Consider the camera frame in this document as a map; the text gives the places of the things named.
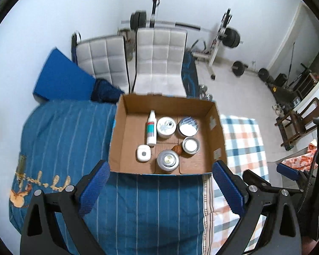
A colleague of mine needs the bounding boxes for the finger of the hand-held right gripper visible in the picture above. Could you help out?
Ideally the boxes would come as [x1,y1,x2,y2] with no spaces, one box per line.
[276,163,310,184]
[242,169,305,195]

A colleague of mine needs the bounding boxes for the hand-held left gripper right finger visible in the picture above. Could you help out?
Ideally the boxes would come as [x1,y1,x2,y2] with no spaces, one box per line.
[212,160,302,255]

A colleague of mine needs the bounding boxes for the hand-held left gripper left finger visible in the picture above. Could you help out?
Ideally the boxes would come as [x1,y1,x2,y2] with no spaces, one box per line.
[20,160,111,255]

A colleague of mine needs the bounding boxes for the white round jar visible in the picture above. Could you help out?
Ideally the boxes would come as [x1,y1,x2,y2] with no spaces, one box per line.
[182,136,201,156]

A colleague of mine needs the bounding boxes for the white earbuds case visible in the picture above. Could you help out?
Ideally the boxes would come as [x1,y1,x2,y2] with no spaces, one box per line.
[136,144,152,163]

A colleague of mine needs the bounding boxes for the cardboard box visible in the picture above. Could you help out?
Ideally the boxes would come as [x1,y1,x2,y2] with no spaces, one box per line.
[108,93,228,176]

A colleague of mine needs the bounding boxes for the silver metal can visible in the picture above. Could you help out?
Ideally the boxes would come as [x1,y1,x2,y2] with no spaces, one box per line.
[156,149,180,172]

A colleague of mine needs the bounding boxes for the black round compact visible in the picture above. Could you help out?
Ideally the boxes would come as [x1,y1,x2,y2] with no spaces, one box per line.
[178,116,199,137]

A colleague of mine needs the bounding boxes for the white tube bottle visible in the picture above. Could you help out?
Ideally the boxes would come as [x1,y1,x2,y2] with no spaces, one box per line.
[146,110,157,147]

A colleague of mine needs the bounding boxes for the white tin can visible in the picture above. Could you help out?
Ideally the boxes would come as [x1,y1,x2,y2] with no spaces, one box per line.
[156,116,177,139]

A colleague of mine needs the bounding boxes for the orange patterned cloth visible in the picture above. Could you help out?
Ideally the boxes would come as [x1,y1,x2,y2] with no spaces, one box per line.
[281,139,319,169]

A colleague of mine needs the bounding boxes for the brown wooden chair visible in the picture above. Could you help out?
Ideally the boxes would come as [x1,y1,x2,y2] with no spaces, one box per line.
[275,97,319,151]

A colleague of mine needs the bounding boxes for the plaid blanket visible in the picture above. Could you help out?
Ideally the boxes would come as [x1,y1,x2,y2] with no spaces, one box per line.
[202,115,269,255]

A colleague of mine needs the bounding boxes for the blue striped blanket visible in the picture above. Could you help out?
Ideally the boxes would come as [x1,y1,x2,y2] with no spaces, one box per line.
[9,99,207,255]

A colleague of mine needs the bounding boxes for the pair of light shoes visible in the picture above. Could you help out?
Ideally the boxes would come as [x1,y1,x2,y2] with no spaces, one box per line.
[272,103,286,116]

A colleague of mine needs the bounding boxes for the small clear glass bottle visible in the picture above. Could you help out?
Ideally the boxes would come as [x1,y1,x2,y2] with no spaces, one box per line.
[18,154,27,177]

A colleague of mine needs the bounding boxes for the black speaker box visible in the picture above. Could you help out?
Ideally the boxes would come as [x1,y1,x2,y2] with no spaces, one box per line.
[273,73,289,88]

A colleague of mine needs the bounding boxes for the dark blue cloth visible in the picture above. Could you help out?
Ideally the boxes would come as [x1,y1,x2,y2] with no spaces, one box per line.
[91,79,124,104]

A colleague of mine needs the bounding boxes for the short barbell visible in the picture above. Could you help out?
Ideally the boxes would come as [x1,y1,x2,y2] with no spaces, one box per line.
[231,61,269,82]

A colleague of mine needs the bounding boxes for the blue foam pad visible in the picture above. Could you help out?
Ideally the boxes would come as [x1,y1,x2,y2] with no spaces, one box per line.
[33,47,97,103]

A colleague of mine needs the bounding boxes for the black mat with blue pattern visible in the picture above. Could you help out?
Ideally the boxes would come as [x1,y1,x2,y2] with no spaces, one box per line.
[182,51,200,98]

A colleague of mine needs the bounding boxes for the white padded chair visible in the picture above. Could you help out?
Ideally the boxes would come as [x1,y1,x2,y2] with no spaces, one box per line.
[132,28,188,98]
[72,32,130,94]

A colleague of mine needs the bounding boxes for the white bench press rack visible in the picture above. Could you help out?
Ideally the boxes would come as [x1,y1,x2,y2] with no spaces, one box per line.
[148,0,233,80]

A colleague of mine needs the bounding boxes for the long barbell with black plates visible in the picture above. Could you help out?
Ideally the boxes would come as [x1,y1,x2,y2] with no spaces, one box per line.
[121,10,241,49]

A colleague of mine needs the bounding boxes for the black exercise frame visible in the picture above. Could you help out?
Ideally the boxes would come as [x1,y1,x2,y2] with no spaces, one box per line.
[287,62,319,99]

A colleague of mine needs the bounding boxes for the white door frame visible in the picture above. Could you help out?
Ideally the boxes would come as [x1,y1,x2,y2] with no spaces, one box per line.
[265,1,319,107]

